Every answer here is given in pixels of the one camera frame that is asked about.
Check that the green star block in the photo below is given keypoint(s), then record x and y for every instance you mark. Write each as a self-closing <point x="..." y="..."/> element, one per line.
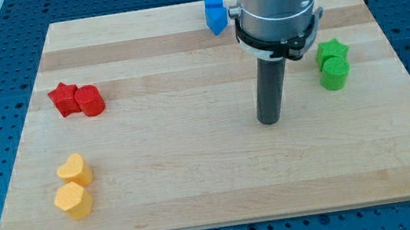
<point x="331" y="49"/>

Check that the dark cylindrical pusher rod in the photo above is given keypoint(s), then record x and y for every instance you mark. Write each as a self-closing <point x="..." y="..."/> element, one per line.
<point x="270" y="79"/>

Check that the red cylinder block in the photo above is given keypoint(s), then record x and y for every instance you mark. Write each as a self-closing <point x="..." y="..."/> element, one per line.
<point x="90" y="100"/>

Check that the yellow heart block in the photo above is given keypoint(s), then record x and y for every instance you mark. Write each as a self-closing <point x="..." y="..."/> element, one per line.
<point x="76" y="169"/>

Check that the green cylinder block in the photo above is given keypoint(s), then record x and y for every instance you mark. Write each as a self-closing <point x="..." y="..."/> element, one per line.
<point x="334" y="73"/>

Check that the wooden board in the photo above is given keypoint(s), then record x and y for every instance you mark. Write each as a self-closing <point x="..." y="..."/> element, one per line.
<point x="179" y="147"/>

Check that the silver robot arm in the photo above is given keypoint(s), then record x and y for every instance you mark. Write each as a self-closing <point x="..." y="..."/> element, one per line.
<point x="275" y="29"/>

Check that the yellow hexagon block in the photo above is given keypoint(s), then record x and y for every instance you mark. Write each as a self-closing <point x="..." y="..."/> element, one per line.
<point x="74" y="200"/>

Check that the blue pentagon block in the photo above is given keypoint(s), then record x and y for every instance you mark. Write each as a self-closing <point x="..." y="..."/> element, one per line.
<point x="216" y="19"/>

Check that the red star block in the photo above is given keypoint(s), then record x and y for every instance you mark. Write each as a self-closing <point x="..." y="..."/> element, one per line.
<point x="63" y="98"/>

